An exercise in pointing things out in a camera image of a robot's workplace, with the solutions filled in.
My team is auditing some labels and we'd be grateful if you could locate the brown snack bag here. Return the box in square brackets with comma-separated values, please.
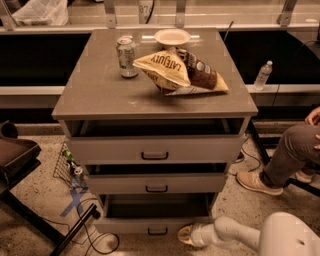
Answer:
[177, 48, 217, 90]

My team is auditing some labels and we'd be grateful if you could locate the clear plastic water bottle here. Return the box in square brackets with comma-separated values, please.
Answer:
[254, 60, 273, 91]

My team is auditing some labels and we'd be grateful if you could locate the green soda can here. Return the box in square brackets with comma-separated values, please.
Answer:
[116, 36, 138, 78]

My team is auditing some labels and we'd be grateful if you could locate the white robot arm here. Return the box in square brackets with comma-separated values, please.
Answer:
[178, 212, 320, 256]

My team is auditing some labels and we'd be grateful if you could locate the white plastic bag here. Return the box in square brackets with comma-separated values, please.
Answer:
[13, 0, 69, 26]

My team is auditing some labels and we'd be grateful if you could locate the yellow chip bag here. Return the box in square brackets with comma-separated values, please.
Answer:
[133, 48, 229, 96]

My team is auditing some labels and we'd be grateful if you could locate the tan sneaker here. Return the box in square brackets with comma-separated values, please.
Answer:
[295, 170, 313, 184]
[236, 171, 283, 196]

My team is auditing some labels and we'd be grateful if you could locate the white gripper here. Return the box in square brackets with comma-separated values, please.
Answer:
[177, 223, 219, 247]

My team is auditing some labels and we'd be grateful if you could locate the grey middle drawer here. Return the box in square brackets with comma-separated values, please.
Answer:
[85, 163, 226, 194]

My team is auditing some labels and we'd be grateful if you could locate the black chair at left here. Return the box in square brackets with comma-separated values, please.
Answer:
[0, 121, 98, 256]

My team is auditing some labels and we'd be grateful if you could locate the white paper bowl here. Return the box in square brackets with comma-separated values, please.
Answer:
[154, 29, 190, 46]

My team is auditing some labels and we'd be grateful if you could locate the grey top drawer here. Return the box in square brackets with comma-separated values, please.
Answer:
[63, 118, 248, 165]

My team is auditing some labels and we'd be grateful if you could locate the seated person's leg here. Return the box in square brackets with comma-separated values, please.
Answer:
[260, 124, 320, 188]

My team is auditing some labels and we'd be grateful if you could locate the grey drawer cabinet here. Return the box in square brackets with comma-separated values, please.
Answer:
[51, 27, 259, 214]

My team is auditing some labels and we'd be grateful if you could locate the wire basket with items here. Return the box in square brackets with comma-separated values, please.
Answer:
[53, 143, 86, 189]

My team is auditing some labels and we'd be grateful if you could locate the person's hand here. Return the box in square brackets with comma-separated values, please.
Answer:
[305, 106, 320, 150]

